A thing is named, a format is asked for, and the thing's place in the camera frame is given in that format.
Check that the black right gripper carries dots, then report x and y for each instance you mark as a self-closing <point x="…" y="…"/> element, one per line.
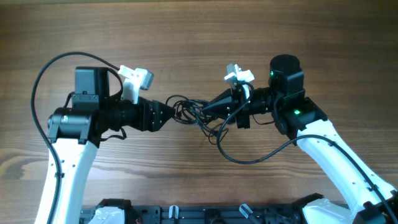
<point x="226" y="102"/>

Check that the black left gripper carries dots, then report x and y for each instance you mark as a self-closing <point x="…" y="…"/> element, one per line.
<point x="153" y="124"/>

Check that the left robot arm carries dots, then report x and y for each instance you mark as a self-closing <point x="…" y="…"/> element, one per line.
<point x="103" y="99"/>

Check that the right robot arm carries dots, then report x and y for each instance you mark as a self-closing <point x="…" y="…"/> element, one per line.
<point x="369" y="198"/>

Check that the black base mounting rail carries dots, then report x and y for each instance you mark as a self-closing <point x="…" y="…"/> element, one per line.
<point x="268" y="214"/>

